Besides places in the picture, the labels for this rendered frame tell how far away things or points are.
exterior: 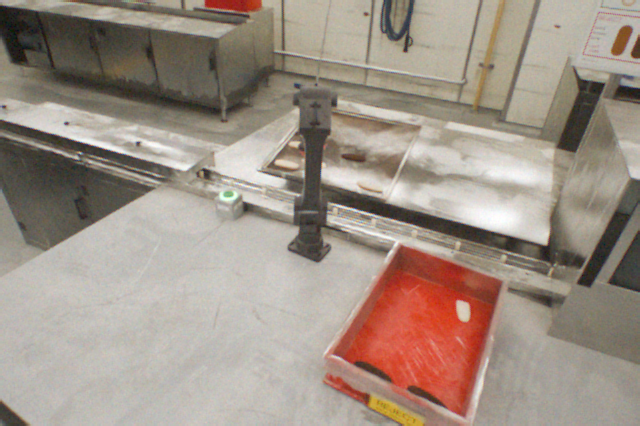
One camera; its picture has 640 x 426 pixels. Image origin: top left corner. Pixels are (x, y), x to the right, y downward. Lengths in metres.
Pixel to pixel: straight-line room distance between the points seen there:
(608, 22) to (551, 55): 2.73
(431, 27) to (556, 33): 1.21
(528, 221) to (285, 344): 0.90
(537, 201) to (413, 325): 0.70
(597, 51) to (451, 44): 3.14
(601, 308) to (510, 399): 0.32
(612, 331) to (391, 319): 0.54
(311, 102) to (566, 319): 0.84
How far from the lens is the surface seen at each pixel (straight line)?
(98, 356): 1.18
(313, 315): 1.16
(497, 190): 1.64
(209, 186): 1.61
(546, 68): 4.68
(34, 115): 2.32
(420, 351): 1.13
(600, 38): 1.95
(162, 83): 4.60
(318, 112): 1.02
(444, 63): 5.03
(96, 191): 2.07
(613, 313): 1.24
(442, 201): 1.53
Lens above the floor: 1.70
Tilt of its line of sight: 35 degrees down
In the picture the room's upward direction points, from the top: 3 degrees clockwise
